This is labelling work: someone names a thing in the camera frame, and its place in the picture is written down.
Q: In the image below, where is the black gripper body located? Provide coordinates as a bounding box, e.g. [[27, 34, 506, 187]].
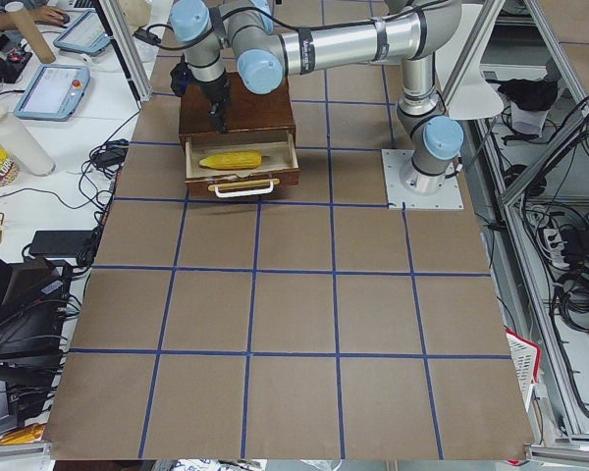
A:
[[195, 72, 231, 103]]

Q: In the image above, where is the dark wooden drawer cabinet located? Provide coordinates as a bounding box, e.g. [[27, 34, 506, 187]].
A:
[[179, 73, 296, 145]]

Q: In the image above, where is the yellow corn cob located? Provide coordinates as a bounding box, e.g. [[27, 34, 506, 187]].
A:
[[199, 150, 263, 171]]

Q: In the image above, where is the wooden drawer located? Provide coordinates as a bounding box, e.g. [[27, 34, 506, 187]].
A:
[[184, 130, 299, 198]]

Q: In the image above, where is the white drawer handle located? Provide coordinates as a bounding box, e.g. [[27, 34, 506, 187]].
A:
[[209, 179, 279, 198]]

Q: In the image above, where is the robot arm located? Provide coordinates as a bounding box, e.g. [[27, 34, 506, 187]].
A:
[[170, 1, 463, 194]]

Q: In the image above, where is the person's hand on mouse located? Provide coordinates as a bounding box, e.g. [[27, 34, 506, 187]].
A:
[[29, 6, 70, 26]]

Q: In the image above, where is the blue teach pendant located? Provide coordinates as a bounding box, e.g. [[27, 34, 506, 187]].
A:
[[53, 9, 110, 56], [13, 65, 90, 122]]

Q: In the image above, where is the white paper roll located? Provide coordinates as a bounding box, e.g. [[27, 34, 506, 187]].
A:
[[0, 105, 56, 177]]

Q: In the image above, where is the black flat power brick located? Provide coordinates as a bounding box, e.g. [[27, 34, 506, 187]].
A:
[[28, 230, 93, 258]]

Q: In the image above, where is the cardboard tube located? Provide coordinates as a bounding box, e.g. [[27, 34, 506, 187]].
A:
[[5, 1, 56, 64]]

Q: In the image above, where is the white plastic chair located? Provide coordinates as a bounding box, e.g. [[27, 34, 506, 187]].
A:
[[436, 1, 505, 121]]

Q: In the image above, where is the black cloth on shelf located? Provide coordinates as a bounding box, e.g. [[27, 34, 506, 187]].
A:
[[498, 78, 559, 111]]

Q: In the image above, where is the red white plastic basket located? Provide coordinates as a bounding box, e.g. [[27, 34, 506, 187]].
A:
[[506, 329, 541, 410]]

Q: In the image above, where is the aluminium frame leg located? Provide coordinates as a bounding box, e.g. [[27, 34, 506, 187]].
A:
[[94, 0, 152, 103]]

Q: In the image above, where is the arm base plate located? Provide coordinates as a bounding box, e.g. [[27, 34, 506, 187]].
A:
[[382, 149, 464, 211]]

